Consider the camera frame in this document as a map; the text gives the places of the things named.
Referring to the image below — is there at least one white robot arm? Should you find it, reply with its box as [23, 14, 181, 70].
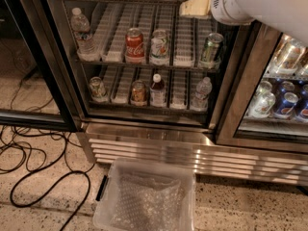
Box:
[179, 0, 308, 46]

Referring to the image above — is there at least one white green soda can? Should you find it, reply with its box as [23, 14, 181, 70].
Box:
[149, 29, 169, 65]

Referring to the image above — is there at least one red coca-cola can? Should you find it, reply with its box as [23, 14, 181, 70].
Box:
[125, 28, 144, 64]

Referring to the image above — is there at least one stainless steel fridge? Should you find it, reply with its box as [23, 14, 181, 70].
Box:
[42, 0, 308, 185]

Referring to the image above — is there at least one orange brown can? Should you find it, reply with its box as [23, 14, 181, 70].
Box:
[131, 80, 147, 106]

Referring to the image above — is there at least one right glass fridge door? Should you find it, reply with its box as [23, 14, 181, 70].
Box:
[217, 23, 308, 154]

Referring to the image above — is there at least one green patterned can lower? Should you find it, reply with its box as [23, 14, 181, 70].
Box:
[90, 77, 108, 103]

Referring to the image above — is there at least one open glass fridge door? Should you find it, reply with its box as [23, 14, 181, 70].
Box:
[0, 0, 80, 132]

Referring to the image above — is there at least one brown tea bottle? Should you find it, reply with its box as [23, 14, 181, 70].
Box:
[150, 73, 166, 107]

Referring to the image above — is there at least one clear water bottle lower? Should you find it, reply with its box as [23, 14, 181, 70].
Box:
[191, 77, 213, 112]

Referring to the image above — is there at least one clear water bottle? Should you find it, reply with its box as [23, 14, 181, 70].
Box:
[70, 8, 98, 62]
[191, 77, 213, 112]

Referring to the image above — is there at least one clear water bottle upper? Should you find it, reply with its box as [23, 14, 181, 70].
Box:
[70, 8, 98, 62]

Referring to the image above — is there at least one clear plastic bin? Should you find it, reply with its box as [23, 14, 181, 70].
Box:
[93, 158, 195, 231]

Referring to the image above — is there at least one bubble wrap sheet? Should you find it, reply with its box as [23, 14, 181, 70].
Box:
[111, 174, 185, 231]

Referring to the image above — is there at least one black floor cable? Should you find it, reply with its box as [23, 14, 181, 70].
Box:
[0, 38, 96, 231]

